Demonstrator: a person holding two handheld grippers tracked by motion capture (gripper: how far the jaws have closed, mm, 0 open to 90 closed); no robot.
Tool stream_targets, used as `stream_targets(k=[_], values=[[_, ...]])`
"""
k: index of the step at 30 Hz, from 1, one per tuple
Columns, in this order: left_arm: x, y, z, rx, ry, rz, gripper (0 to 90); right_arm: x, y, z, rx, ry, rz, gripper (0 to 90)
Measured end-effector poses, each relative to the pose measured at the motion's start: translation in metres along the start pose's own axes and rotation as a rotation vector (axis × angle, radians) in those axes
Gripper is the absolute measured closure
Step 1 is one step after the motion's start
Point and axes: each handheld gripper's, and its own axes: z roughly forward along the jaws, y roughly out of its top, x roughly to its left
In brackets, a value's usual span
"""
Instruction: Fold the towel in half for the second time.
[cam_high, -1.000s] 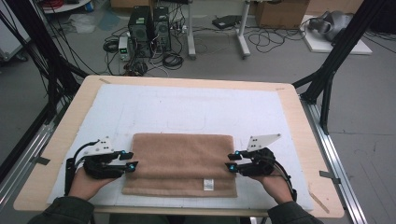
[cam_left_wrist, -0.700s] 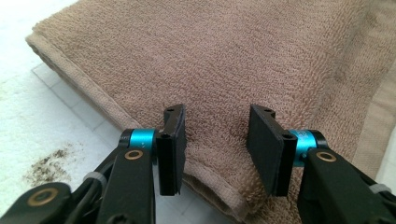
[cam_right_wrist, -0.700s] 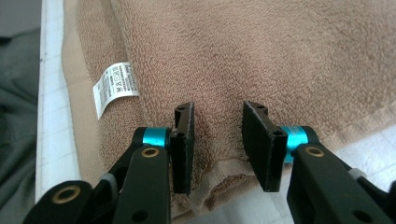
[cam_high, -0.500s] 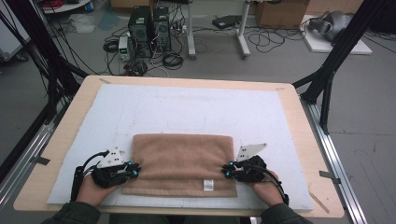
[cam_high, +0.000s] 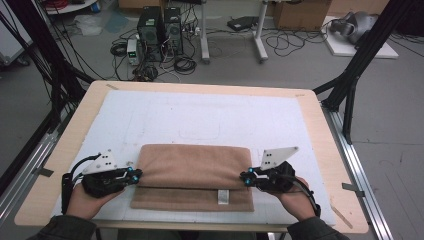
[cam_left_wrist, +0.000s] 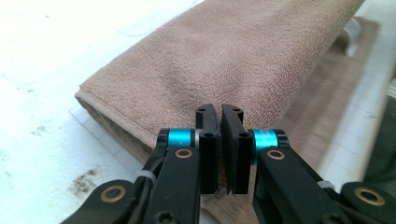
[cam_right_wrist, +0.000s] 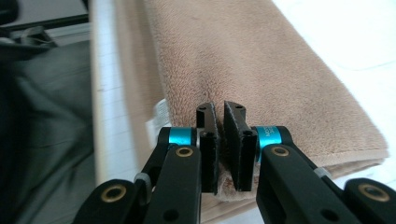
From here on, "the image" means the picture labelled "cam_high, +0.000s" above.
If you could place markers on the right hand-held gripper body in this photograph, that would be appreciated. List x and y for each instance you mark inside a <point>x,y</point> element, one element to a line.
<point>276,176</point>

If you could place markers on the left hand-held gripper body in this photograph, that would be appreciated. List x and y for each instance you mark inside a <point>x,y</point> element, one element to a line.
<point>103,181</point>

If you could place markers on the tan terry towel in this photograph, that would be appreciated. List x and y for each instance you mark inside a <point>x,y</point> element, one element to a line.
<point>193,166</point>

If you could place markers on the person's left hand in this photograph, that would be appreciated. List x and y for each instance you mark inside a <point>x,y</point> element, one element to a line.
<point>85,205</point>

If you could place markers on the person's right hand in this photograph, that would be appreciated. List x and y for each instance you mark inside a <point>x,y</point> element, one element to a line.
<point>298,203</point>

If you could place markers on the grey tape strip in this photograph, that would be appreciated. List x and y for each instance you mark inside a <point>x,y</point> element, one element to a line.
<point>43,172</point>
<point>353,188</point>

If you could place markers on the white foam mat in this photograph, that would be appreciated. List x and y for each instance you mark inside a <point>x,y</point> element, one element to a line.
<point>200,116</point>

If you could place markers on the white bench power supply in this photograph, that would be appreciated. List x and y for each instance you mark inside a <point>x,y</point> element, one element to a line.
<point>133,51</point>

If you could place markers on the black computer tower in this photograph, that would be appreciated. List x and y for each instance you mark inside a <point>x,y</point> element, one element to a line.
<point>150,33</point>
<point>173,31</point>

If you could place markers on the black flat device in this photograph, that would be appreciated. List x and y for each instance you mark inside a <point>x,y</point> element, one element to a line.
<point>243,23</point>

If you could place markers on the clear plastic bag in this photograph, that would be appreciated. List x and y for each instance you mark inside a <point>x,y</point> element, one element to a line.
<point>88,26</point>

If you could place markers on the brown cardboard box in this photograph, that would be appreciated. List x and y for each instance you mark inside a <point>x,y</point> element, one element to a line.
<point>300,15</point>

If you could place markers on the white floor board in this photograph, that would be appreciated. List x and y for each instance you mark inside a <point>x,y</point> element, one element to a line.
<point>383,51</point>

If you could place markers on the grey headset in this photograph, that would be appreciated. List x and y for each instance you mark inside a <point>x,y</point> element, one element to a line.
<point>356,25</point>

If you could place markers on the aluminium rail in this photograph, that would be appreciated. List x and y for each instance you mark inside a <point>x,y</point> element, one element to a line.
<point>30,163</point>
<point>360,173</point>

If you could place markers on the black metal frame stand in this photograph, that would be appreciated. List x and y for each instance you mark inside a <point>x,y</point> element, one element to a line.
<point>363,50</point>
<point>43,50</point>

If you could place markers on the white desk frame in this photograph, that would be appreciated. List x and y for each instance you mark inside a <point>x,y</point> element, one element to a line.
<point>205,33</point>

